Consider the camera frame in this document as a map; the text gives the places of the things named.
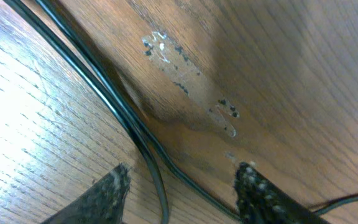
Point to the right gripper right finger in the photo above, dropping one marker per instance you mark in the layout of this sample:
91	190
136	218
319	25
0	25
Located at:
259	201

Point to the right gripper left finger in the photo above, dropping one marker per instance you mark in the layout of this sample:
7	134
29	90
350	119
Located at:
102	203

